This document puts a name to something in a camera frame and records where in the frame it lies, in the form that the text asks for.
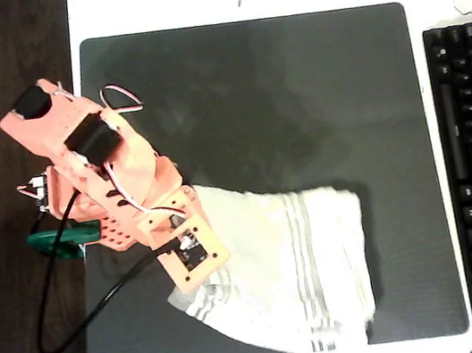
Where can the white striped towel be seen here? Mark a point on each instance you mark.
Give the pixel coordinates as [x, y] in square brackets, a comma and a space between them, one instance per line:
[287, 267]

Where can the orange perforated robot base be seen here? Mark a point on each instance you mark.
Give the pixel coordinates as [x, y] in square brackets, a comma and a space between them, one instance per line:
[114, 235]

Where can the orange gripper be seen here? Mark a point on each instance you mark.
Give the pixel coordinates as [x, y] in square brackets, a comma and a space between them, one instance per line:
[188, 198]

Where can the dark grey desk mat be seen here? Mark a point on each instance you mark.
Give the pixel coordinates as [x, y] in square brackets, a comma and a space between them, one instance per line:
[275, 111]

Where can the green table clamp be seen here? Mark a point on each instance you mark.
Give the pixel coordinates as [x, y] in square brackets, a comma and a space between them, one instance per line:
[87, 233]

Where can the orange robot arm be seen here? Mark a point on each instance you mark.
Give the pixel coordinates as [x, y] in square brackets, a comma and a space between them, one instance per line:
[137, 156]

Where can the small controller board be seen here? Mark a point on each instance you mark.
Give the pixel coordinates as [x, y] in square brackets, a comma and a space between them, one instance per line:
[40, 186]

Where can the orange square camera mount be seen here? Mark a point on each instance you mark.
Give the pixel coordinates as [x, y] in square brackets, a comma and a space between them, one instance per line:
[210, 239]

